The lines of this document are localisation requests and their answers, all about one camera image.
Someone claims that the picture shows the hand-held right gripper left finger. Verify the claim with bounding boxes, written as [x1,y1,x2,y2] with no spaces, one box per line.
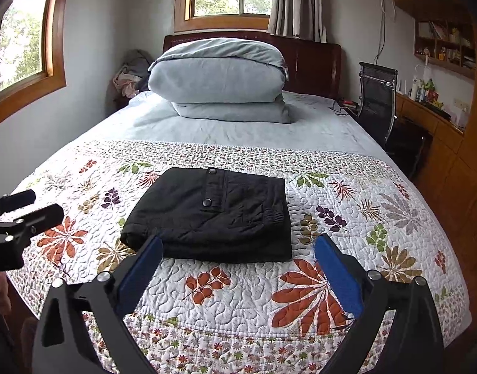
[31,235,165,374]

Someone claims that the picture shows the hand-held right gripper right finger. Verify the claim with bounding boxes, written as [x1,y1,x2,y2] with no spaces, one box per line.
[313,234,445,374]

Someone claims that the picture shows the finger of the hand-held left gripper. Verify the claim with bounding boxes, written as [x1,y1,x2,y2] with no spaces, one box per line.
[0,189,37,213]
[13,204,65,239]

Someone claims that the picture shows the black pants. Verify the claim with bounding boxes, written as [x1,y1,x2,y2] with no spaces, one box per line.
[120,167,294,263]

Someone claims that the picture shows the floral quilt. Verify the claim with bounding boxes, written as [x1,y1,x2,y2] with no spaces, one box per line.
[0,138,470,374]

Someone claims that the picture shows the arched wooden window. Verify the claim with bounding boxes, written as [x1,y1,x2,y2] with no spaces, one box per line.
[0,0,73,131]

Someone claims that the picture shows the light blue bedsheet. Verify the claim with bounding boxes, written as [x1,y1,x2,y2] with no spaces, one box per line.
[73,89,379,156]

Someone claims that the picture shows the pile of clothes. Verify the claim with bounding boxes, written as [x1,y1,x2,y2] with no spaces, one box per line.
[113,49,155,100]

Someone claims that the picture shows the wooden desk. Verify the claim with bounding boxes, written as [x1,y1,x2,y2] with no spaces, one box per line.
[394,91,477,242]

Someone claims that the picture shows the grey pillow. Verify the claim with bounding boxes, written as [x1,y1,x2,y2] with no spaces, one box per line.
[170,93,291,124]

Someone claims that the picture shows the black office chair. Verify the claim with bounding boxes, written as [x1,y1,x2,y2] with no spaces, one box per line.
[355,61,432,182]

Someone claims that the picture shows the green and red ornament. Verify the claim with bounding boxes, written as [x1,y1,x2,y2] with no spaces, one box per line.
[423,79,443,108]

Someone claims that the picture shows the folded grey duvet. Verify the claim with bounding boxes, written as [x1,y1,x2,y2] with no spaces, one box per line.
[147,38,290,104]

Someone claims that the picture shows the dark wooden headboard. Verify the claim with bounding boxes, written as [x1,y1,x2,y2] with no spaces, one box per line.
[163,30,342,100]

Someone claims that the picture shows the grey curtain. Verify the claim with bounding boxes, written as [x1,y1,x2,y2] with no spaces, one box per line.
[267,0,328,43]

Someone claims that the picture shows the white wall cable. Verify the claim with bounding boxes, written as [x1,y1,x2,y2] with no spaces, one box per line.
[375,0,397,65]

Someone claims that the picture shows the wooden wall shelf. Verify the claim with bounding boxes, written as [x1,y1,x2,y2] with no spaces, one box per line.
[390,0,477,80]

